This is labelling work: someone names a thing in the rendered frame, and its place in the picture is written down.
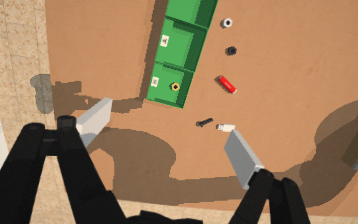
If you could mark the green three-compartment bin rack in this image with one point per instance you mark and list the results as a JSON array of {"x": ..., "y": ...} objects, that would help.
[{"x": 182, "y": 39}]

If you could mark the white hex nut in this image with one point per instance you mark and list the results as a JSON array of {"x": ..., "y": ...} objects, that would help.
[{"x": 227, "y": 23}]

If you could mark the dark grey hex nut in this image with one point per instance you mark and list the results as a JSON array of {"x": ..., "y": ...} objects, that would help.
[{"x": 232, "y": 50}]

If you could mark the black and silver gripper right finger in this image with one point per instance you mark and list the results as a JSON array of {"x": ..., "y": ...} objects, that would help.
[{"x": 287, "y": 210}]

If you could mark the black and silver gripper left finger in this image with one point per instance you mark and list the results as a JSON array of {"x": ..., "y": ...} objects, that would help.
[{"x": 21, "y": 171}]

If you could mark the red battery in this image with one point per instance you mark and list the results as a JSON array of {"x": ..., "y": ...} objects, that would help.
[{"x": 227, "y": 85}]

